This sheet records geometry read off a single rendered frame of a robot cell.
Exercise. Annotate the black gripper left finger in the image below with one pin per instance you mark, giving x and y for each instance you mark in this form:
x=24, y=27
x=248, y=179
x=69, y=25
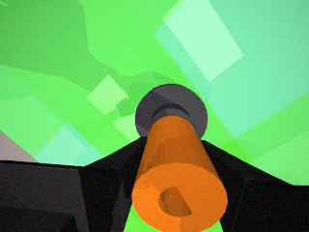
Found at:
x=98, y=195

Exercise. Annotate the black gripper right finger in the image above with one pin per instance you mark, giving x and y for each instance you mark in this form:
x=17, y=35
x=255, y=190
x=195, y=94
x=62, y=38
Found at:
x=258, y=201

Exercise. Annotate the orange knob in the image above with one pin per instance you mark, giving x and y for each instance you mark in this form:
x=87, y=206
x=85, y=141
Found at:
x=177, y=188

